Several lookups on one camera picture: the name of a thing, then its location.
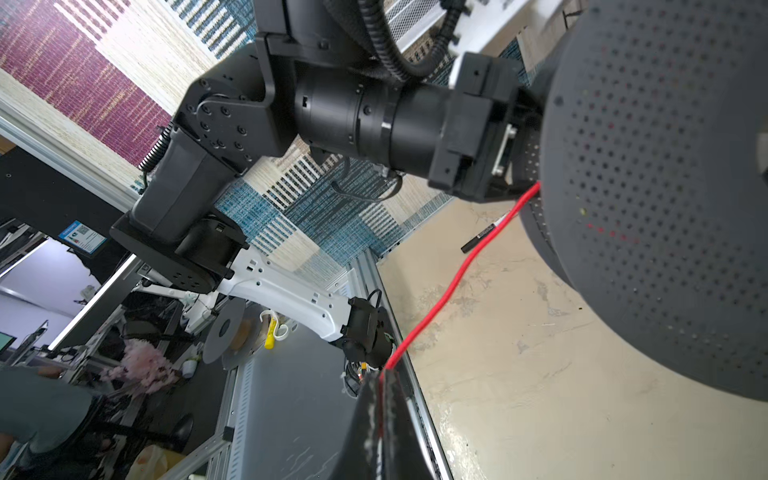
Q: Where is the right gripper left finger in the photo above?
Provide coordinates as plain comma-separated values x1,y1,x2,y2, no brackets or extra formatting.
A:
330,372,382,480

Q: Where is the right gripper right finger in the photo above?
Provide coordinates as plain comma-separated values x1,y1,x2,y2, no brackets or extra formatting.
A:
379,370,433,480

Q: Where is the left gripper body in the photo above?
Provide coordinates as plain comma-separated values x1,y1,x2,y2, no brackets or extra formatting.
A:
427,53,543,203

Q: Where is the red cable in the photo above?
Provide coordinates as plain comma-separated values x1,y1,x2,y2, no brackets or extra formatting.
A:
377,181,542,439

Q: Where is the grey cable spool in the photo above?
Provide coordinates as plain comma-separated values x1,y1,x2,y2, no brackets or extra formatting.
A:
540,1,767,401

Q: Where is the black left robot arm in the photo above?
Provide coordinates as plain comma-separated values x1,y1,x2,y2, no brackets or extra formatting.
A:
111,1,543,370

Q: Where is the black white marker pen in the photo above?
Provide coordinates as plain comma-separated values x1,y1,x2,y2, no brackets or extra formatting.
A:
461,223,496,254

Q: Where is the person in grey shirt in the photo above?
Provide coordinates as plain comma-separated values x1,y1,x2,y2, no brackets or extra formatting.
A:
1,366,96,471

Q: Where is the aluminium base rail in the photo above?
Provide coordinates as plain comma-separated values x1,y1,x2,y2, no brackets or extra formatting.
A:
168,248,451,479

